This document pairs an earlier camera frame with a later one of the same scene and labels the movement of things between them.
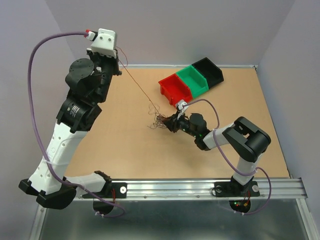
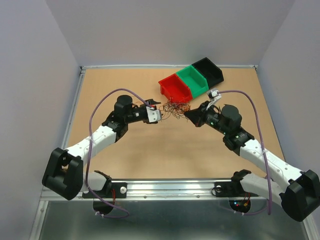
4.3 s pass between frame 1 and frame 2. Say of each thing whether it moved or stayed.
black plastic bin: stayed
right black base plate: stayed
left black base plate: stayed
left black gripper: moved
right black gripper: moved
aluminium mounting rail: stayed
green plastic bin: stayed
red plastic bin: stayed
